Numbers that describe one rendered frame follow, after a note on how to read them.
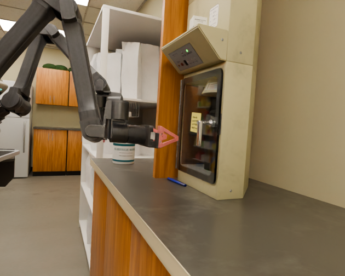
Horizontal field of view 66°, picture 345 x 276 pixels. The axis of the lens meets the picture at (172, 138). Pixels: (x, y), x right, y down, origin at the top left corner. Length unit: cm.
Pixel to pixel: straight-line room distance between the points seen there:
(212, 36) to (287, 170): 68
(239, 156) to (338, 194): 39
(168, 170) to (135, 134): 47
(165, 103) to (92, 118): 48
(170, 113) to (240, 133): 39
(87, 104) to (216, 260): 54
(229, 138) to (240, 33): 36
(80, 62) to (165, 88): 47
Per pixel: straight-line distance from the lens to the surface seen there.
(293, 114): 127
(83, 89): 84
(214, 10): 107
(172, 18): 129
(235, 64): 95
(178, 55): 109
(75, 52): 88
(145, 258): 81
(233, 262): 56
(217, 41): 92
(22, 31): 94
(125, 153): 155
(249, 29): 101
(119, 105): 81
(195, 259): 54
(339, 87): 116
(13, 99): 132
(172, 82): 123
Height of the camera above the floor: 119
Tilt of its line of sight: 3 degrees down
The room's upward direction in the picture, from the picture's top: 3 degrees clockwise
